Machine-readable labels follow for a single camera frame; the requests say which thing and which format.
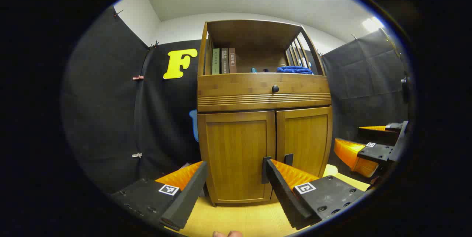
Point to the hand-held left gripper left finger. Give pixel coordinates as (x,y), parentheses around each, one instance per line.
(188,196)

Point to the wooden drawer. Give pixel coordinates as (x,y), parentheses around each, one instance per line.
(236,89)

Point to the black drawer knob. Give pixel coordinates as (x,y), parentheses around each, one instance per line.
(275,89)

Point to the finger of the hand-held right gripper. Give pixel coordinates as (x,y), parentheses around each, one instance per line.
(379,135)
(378,152)

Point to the black backdrop cloth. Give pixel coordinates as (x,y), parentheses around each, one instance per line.
(110,100)

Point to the wooden shoe cabinet door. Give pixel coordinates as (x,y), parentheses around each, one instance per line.
(306,133)
(236,148)

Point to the dark clip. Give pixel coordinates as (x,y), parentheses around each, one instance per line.
(154,44)

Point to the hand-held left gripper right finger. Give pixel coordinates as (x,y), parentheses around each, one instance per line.
(285,196)

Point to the ceiling light panel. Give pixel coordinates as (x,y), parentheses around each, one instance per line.
(372,24)

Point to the blue towel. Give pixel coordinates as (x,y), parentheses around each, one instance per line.
(295,70)

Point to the wooden double-door shoe cabinet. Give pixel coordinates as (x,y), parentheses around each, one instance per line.
(258,34)

